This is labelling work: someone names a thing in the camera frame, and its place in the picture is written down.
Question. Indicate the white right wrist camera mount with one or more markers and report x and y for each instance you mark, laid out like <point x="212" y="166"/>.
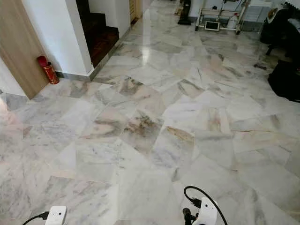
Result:
<point x="207" y="212"/>

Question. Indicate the black fabric bag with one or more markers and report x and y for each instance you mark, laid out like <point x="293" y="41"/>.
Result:
<point x="285" y="79"/>

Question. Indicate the red cylindrical canister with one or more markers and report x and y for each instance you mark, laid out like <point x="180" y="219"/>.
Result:
<point x="49" y="71"/>

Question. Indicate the white metal rack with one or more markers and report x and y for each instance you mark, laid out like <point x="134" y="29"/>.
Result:
<point x="220" y="14"/>

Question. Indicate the dark wooden staircase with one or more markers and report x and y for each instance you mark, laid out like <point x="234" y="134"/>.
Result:
<point x="98" y="37"/>

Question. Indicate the light wooden wall panel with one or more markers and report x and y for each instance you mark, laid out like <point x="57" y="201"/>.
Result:
<point x="21" y="47"/>

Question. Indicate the black upright vacuum cleaner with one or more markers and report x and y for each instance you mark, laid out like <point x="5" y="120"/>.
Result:
<point x="185" y="13"/>

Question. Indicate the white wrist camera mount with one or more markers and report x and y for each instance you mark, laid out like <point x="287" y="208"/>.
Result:
<point x="207" y="212"/>
<point x="56" y="215"/>

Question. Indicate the white framed tablet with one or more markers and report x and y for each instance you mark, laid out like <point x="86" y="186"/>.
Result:
<point x="212" y="26"/>

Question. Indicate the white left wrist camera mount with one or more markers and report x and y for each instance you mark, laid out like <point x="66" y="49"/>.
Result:
<point x="56" y="215"/>

